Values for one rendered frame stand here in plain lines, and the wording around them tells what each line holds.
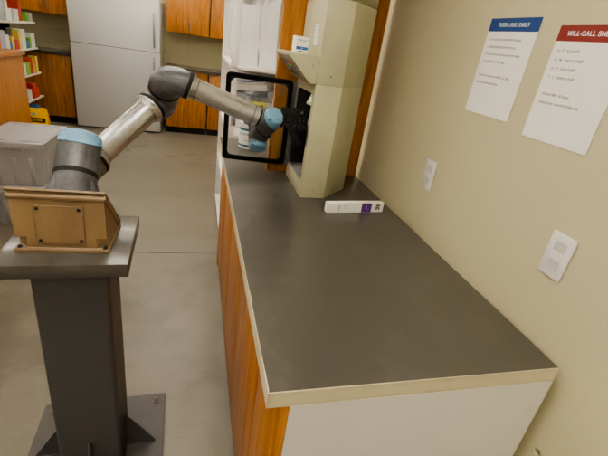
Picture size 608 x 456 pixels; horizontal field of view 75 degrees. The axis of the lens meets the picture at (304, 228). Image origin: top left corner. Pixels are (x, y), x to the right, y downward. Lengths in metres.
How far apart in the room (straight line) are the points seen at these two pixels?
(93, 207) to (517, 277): 1.17
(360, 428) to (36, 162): 2.97
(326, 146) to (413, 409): 1.09
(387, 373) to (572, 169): 0.66
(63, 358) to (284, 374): 0.82
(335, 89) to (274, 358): 1.11
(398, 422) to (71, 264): 0.90
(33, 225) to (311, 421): 0.86
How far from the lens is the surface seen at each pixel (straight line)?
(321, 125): 1.67
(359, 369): 0.90
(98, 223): 1.21
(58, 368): 1.51
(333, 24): 1.64
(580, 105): 1.18
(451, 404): 1.04
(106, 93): 6.65
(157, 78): 1.54
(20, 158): 3.48
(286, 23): 1.98
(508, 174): 1.30
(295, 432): 0.92
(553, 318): 1.20
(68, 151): 1.31
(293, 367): 0.87
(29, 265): 1.23
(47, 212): 1.22
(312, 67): 1.63
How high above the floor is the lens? 1.54
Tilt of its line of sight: 25 degrees down
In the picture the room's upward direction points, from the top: 9 degrees clockwise
